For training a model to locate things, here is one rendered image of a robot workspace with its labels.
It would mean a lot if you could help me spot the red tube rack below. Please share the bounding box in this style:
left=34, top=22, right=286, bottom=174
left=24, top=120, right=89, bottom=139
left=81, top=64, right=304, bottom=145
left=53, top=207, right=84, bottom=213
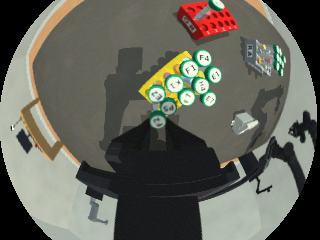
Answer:
left=177, top=2, right=238, bottom=40

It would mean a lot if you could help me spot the yellow tube rack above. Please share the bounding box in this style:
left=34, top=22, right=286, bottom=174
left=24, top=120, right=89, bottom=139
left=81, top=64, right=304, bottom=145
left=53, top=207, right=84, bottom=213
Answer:
left=139, top=51, right=190, bottom=108

